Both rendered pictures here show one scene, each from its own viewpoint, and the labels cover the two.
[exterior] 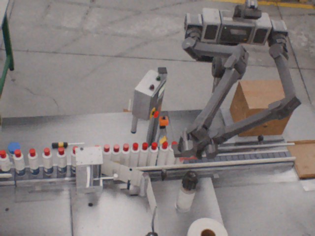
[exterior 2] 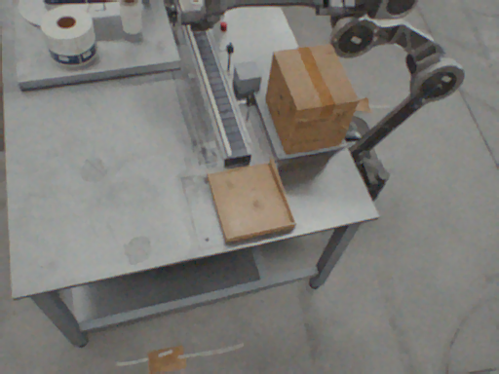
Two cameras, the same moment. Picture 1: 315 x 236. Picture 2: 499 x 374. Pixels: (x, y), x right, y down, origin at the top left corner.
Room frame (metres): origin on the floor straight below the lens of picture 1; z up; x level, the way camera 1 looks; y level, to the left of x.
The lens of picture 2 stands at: (1.76, -1.95, 2.38)
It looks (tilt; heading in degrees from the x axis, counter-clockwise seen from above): 58 degrees down; 81
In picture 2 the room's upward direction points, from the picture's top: 11 degrees clockwise
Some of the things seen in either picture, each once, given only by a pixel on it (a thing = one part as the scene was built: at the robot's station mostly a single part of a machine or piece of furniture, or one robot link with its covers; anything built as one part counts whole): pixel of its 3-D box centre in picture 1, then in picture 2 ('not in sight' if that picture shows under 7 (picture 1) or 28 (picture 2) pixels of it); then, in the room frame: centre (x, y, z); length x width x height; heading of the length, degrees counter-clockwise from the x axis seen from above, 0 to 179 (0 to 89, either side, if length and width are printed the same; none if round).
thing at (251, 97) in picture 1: (261, 107); (308, 99); (2.12, -0.65, 0.99); 0.30 x 0.24 x 0.27; 105
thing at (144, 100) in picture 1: (149, 95); not in sight; (1.67, 0.05, 1.38); 0.17 x 0.10 x 0.19; 161
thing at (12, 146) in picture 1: (14, 150); not in sight; (1.56, 0.77, 0.87); 0.07 x 0.07 x 0.07
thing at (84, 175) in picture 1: (88, 169); not in sight; (1.41, 0.30, 1.01); 0.14 x 0.13 x 0.26; 106
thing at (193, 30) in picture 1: (193, 36); not in sight; (2.13, -0.14, 1.45); 0.09 x 0.08 x 0.12; 99
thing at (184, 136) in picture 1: (185, 138); not in sight; (1.44, -0.16, 1.37); 0.07 x 0.06 x 0.07; 11
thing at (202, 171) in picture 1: (160, 167); (191, 20); (1.62, -0.08, 0.85); 1.65 x 0.11 x 0.05; 106
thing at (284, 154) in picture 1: (160, 166); (191, 19); (1.62, -0.08, 0.86); 1.65 x 0.08 x 0.04; 106
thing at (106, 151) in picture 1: (106, 157); not in sight; (1.53, 0.23, 0.98); 0.05 x 0.05 x 0.20
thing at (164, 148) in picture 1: (163, 154); not in sight; (1.62, -0.08, 0.98); 0.05 x 0.05 x 0.20
